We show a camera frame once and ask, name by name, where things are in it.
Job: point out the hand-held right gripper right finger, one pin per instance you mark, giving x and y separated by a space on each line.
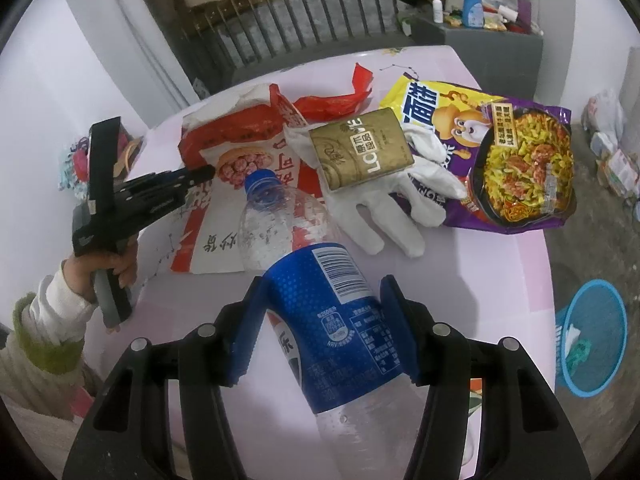
397 330

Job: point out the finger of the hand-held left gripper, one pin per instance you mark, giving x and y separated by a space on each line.
195 174

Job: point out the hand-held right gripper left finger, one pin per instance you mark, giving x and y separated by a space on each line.
247 330

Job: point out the red and white paper bag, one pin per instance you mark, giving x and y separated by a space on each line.
235 135

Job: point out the blue label plastic bottle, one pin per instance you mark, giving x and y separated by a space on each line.
330 300

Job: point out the white glove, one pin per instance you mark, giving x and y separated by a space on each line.
370 210

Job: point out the red plastic wrapper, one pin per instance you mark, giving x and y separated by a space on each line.
330 102

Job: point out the gold box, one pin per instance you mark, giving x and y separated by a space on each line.
360 147

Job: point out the white paper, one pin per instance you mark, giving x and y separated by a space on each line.
571 332

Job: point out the blue mesh basket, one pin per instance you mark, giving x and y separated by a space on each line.
595 385

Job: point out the purple noodle packet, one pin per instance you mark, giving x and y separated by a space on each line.
515 160

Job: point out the person's left forearm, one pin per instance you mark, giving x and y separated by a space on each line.
45 320

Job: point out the person's left hand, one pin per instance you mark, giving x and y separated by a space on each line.
82 272

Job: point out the metal railing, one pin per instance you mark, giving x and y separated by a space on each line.
280 15

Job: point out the green and white box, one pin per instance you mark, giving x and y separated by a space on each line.
406 25

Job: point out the pile of packets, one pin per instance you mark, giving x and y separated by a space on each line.
617 170

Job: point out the small white bottle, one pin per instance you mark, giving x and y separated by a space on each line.
438 10

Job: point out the grey cabinet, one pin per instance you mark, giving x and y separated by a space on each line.
480 45

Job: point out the white plastic bag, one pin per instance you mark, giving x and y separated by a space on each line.
605 110

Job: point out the blue detergent bottle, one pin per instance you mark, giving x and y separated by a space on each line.
472 7

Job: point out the white tube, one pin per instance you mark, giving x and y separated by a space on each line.
509 12

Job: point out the purple cup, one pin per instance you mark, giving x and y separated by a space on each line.
524 10

